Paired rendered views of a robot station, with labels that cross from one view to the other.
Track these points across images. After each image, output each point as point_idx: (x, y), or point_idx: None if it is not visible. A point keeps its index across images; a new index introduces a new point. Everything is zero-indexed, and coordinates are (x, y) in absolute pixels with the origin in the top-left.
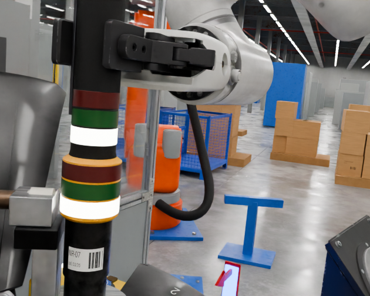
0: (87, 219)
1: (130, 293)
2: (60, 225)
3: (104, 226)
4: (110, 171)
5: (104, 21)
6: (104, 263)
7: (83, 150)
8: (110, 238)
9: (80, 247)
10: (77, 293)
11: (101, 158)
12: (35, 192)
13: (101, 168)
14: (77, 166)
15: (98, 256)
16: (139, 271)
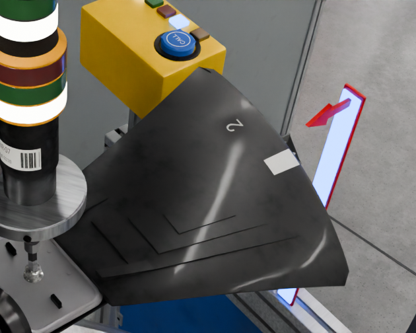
0: (11, 121)
1: (164, 119)
2: None
3: (39, 127)
4: (37, 74)
5: None
6: (43, 163)
7: (1, 41)
8: (51, 136)
9: (9, 144)
10: (12, 185)
11: (26, 56)
12: None
13: (24, 71)
14: None
15: (34, 157)
16: (193, 81)
